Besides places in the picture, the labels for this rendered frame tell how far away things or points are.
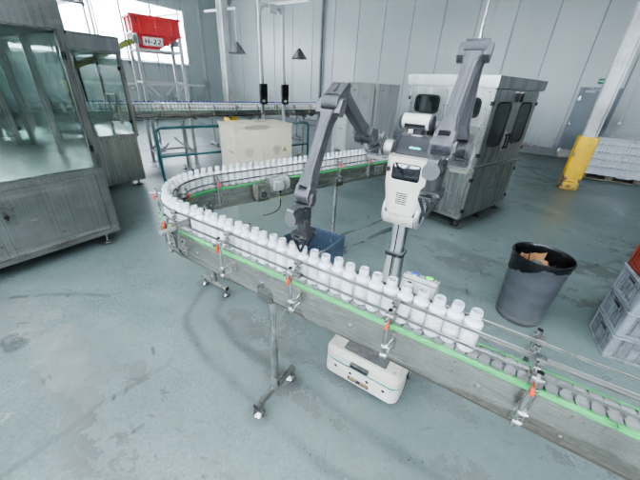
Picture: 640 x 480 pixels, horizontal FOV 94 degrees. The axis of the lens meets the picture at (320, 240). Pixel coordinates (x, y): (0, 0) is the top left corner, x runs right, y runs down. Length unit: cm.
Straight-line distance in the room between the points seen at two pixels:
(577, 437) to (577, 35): 1232
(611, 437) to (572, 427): 9
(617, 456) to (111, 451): 217
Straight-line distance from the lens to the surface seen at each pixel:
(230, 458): 205
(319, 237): 204
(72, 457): 235
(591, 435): 132
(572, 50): 1302
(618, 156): 1034
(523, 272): 298
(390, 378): 204
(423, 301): 116
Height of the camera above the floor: 180
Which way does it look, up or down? 27 degrees down
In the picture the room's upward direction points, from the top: 3 degrees clockwise
